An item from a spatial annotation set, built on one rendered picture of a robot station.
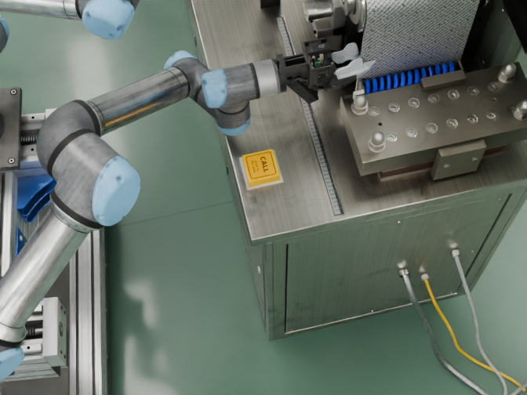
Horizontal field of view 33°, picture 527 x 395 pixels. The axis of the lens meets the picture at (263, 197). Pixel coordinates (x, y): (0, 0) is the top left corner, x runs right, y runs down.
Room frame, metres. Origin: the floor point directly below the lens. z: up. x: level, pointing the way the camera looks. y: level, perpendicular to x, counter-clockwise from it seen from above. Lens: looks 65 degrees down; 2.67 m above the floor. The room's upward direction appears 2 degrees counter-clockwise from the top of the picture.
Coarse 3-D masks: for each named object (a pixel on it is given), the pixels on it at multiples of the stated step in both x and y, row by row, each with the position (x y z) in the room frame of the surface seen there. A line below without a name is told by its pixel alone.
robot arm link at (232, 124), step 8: (200, 96) 1.02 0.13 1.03; (200, 104) 1.01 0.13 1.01; (248, 104) 0.98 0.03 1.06; (208, 112) 0.99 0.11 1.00; (216, 112) 0.97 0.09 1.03; (224, 112) 0.96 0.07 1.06; (240, 112) 0.96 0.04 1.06; (248, 112) 0.97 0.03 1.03; (216, 120) 0.98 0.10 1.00; (224, 120) 0.96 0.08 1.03; (232, 120) 0.95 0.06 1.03; (240, 120) 0.96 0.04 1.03; (248, 120) 0.97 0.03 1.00; (224, 128) 0.96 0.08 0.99; (232, 128) 0.95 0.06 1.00; (240, 128) 0.96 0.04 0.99
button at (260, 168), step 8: (256, 152) 0.93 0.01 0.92; (264, 152) 0.93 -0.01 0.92; (272, 152) 0.93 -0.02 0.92; (248, 160) 0.91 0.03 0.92; (256, 160) 0.91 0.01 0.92; (264, 160) 0.91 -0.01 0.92; (272, 160) 0.91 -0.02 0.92; (248, 168) 0.89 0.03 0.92; (256, 168) 0.89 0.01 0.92; (264, 168) 0.89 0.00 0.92; (272, 168) 0.89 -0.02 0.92; (248, 176) 0.87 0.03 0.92; (256, 176) 0.87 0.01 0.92; (264, 176) 0.87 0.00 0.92; (272, 176) 0.87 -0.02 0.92; (256, 184) 0.86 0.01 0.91
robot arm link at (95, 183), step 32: (64, 160) 0.76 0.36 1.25; (96, 160) 0.75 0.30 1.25; (64, 192) 0.71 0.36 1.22; (96, 192) 0.69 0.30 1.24; (128, 192) 0.71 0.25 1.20; (64, 224) 0.66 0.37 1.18; (96, 224) 0.66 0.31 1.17; (32, 256) 0.62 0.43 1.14; (64, 256) 0.62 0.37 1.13; (0, 288) 0.57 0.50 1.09; (32, 288) 0.57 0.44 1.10; (0, 320) 0.52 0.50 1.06; (0, 352) 0.47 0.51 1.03
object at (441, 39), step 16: (448, 16) 1.08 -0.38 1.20; (464, 16) 1.09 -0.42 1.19; (368, 32) 1.05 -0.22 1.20; (384, 32) 1.05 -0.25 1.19; (400, 32) 1.06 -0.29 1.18; (416, 32) 1.07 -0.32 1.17; (432, 32) 1.07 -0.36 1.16; (448, 32) 1.08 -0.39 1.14; (464, 32) 1.09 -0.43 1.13; (368, 48) 1.05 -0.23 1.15; (384, 48) 1.05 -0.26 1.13; (400, 48) 1.06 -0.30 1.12; (416, 48) 1.07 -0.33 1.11; (432, 48) 1.08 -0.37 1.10; (448, 48) 1.08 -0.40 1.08; (384, 64) 1.06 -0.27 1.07; (400, 64) 1.06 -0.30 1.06; (416, 64) 1.07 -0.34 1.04; (432, 64) 1.08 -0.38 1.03
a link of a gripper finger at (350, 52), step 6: (348, 48) 1.06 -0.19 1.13; (354, 48) 1.06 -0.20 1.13; (336, 54) 1.05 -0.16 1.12; (342, 54) 1.06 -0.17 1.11; (348, 54) 1.06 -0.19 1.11; (354, 54) 1.06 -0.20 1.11; (360, 54) 1.06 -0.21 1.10; (336, 60) 1.05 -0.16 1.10; (342, 60) 1.05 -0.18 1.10; (348, 60) 1.05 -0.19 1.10; (336, 66) 1.04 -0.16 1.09; (342, 66) 1.04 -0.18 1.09
